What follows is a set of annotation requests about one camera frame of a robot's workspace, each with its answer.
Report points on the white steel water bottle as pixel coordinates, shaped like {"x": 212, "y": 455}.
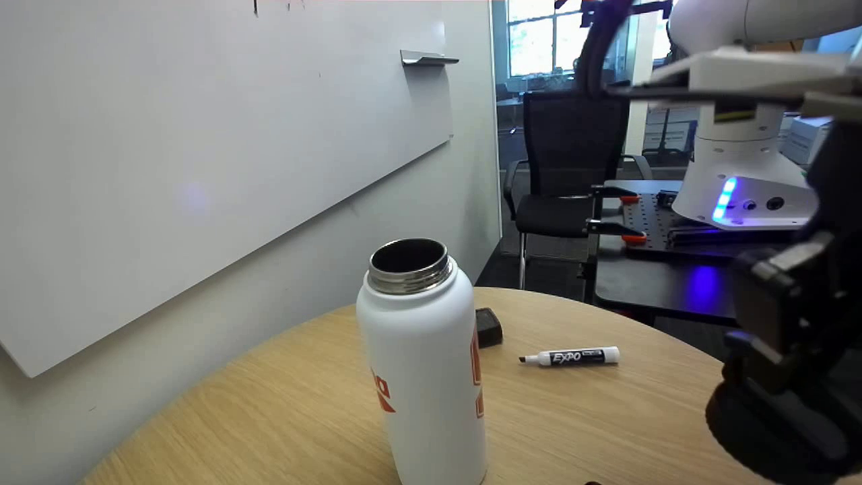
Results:
{"x": 422, "y": 377}

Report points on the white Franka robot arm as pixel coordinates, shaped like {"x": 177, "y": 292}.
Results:
{"x": 746, "y": 171}

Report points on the black office chair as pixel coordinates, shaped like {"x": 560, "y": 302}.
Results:
{"x": 575, "y": 143}

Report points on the large white whiteboard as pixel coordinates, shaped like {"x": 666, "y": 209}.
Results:
{"x": 180, "y": 135}

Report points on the black dry erase marker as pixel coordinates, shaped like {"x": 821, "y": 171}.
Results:
{"x": 581, "y": 357}

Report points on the black whiteboard eraser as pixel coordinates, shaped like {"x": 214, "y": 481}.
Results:
{"x": 488, "y": 327}

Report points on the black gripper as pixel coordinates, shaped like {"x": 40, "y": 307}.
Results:
{"x": 844, "y": 178}

